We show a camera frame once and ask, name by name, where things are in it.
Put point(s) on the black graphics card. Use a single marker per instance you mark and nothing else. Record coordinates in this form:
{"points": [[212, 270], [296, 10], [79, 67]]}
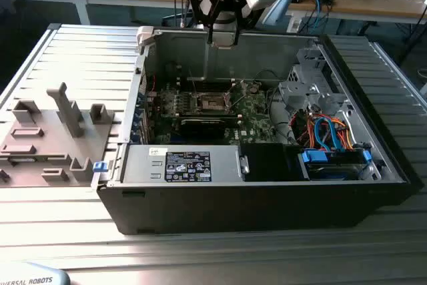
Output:
{"points": [[200, 129]]}

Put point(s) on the green motherboard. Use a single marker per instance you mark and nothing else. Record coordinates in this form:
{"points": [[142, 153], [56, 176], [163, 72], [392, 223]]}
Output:
{"points": [[257, 115]]}

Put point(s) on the silver CPU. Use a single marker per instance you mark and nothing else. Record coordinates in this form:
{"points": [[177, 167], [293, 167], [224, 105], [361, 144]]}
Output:
{"points": [[223, 39]]}

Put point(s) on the grey metal disk bay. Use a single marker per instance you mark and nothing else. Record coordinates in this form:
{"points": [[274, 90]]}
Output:
{"points": [[293, 93]]}

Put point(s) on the black open PC case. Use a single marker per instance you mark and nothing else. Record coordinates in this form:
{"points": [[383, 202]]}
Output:
{"points": [[233, 208]]}

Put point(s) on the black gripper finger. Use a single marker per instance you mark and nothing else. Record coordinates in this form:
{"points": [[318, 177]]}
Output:
{"points": [[210, 34], [236, 36]]}

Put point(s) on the black plastic shroud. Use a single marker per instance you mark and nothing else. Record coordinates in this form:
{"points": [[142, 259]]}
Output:
{"points": [[267, 161]]}

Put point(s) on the grey parts rack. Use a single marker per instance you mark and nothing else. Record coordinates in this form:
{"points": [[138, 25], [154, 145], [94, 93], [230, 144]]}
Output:
{"points": [[50, 138]]}

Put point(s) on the hard disk in blue carrier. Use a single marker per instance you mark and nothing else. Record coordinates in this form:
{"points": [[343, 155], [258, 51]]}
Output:
{"points": [[333, 165]]}

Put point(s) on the CPU socket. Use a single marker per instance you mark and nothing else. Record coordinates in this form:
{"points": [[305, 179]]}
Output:
{"points": [[210, 103]]}

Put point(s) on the grey power supply unit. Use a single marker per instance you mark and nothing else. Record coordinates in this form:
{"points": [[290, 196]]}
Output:
{"points": [[140, 165]]}

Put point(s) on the blue plastic case latch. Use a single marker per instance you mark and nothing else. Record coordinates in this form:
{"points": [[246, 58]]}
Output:
{"points": [[99, 167]]}

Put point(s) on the white power adapter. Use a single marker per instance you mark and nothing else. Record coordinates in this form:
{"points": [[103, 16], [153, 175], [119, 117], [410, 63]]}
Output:
{"points": [[295, 24]]}

